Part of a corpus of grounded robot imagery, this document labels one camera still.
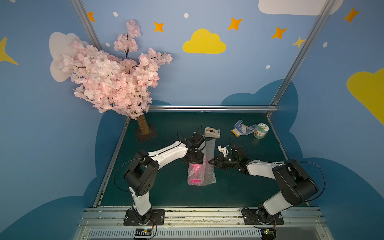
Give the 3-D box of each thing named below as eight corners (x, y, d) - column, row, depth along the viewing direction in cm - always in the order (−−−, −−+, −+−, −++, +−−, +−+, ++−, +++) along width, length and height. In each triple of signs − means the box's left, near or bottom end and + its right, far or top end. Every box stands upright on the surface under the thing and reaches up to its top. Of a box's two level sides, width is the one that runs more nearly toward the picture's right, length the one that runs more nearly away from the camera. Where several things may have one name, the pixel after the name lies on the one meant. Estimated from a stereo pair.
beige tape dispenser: (204, 137, 108) (204, 134, 105) (203, 130, 112) (204, 127, 109) (219, 137, 108) (220, 134, 105) (218, 130, 112) (219, 127, 109)
